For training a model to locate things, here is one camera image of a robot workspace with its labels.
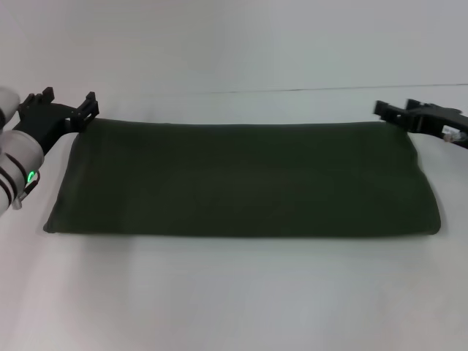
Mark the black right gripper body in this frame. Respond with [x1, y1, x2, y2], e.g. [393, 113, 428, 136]
[409, 104, 468, 151]

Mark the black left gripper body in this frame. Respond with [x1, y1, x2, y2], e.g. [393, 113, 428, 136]
[14, 93, 76, 153]

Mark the dark green FREE! t-shirt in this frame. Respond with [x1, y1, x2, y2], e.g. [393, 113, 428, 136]
[42, 117, 442, 237]

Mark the clear plastic cable plug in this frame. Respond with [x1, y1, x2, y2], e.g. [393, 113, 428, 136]
[441, 130, 468, 144]

